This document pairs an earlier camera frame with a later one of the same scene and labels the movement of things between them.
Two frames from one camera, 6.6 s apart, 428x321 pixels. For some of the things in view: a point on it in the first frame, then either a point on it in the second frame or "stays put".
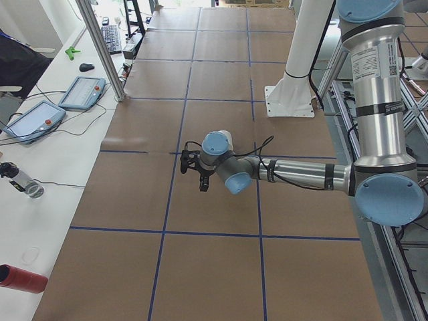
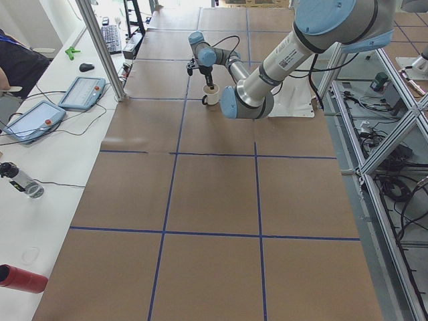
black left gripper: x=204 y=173 → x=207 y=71
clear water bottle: x=20 y=180 stays put
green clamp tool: x=70 y=52 stays put
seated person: x=21 y=64 stays put
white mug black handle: x=227 y=134 → x=212 y=96
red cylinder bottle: x=14 y=277 stays put
